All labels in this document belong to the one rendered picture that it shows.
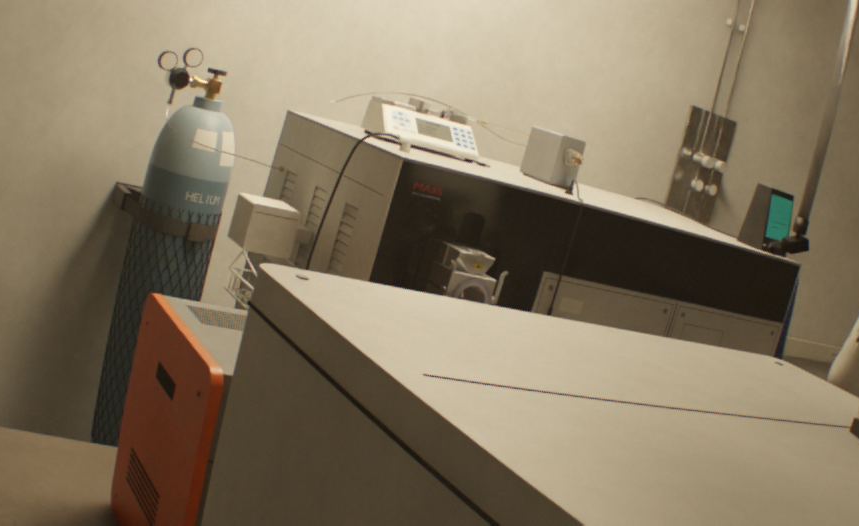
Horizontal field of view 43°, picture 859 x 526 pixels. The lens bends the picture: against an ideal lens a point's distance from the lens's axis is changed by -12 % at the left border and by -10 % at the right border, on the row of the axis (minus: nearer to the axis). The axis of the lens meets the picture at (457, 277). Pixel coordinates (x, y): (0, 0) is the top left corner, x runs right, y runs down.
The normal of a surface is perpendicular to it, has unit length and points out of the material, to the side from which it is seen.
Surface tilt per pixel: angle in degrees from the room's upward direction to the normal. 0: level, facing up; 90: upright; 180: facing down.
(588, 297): 90
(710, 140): 90
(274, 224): 90
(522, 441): 0
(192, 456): 90
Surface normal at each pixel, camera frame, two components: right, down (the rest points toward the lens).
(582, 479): 0.28, -0.95
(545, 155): -0.84, -0.17
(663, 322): 0.46, 0.26
